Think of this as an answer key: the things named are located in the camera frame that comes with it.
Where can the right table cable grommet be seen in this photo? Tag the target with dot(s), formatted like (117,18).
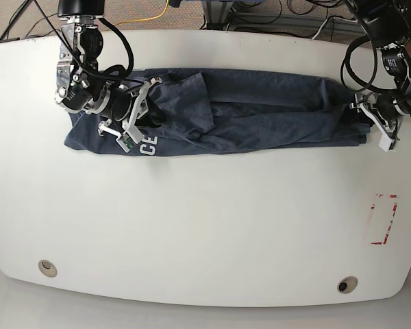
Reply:
(347,285)

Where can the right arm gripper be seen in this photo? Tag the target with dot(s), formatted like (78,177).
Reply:
(124,107)

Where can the aluminium frame rail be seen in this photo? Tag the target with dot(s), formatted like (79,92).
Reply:
(222,16)

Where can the dark blue t-shirt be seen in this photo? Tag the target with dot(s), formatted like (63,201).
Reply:
(226,111)

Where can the left table cable grommet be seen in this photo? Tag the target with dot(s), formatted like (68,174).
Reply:
(47,268)

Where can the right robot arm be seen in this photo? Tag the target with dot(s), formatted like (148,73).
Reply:
(82,87)

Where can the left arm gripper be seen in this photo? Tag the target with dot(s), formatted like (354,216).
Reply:
(384,111)

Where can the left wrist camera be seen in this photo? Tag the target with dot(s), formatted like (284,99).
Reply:
(386,143)

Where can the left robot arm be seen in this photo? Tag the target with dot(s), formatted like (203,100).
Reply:
(387,28)

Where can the red tape rectangle marking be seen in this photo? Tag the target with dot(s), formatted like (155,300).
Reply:
(382,215)

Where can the table cable grommet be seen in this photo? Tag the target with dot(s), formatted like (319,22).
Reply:
(347,285)
(47,268)

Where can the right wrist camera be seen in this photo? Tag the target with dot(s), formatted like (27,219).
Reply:
(129,139)

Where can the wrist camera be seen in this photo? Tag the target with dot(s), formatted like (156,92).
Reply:
(129,139)
(386,143)

